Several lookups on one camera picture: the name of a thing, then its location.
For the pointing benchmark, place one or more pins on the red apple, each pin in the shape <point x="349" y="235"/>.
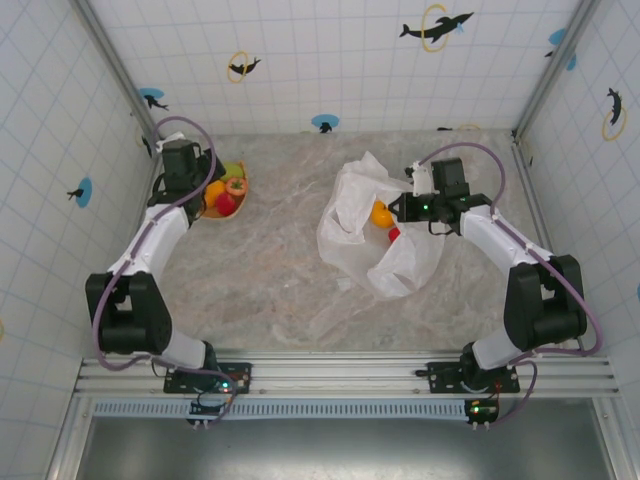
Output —
<point x="226" y="203"/>
<point x="395" y="234"/>

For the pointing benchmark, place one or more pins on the yellow orange apple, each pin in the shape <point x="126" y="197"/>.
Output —
<point x="380" y="214"/>

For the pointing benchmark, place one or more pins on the white plastic bag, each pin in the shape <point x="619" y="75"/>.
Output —
<point x="400" y="270"/>

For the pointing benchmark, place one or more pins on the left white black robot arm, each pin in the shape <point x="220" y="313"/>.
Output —
<point x="160" y="235"/>

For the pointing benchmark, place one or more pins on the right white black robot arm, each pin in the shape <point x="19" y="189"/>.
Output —
<point x="500" y="235"/>

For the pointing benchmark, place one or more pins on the small orange mandarin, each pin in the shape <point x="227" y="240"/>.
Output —
<point x="215" y="191"/>

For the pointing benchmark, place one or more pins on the pale green apple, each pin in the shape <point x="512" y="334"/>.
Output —
<point x="235" y="171"/>

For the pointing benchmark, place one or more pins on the orange persimmon with green stem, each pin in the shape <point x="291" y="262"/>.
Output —
<point x="236" y="186"/>

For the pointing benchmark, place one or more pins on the wooden fruit basket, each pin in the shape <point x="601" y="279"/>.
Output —
<point x="231" y="212"/>

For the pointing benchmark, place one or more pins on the blue circle dolphin sticker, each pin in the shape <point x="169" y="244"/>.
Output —
<point x="152" y="99"/>
<point x="325" y="122"/>
<point x="559" y="37"/>
<point x="82" y="192"/>

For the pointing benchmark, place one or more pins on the small black electronics board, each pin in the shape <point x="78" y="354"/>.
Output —
<point x="210" y="407"/>
<point x="482" y="411"/>

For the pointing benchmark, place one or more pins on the aluminium table side rail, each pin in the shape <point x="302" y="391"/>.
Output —
<point x="537" y="210"/>
<point x="65" y="440"/>

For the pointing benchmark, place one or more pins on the aluminium corner post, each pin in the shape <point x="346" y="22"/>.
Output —
<point x="555" y="70"/>
<point x="120" y="75"/>

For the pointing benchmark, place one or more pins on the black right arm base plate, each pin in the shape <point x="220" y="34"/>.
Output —
<point x="440" y="372"/>

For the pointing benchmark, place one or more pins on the aluminium mounting rail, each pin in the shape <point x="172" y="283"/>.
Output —
<point x="340" y="372"/>

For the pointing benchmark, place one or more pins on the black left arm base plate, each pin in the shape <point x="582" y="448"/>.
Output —
<point x="244" y="367"/>

